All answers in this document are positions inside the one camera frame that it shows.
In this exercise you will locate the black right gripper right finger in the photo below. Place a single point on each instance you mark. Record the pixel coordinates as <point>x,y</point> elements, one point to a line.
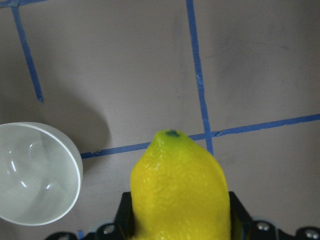
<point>241,220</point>

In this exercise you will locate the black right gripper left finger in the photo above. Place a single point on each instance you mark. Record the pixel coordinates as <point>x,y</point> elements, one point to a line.
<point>124,219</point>

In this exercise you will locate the yellow lemon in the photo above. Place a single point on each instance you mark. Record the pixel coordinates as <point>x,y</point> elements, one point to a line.
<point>179,192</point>

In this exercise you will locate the white bowl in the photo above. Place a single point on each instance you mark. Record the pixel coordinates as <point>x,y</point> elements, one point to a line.
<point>41,173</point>

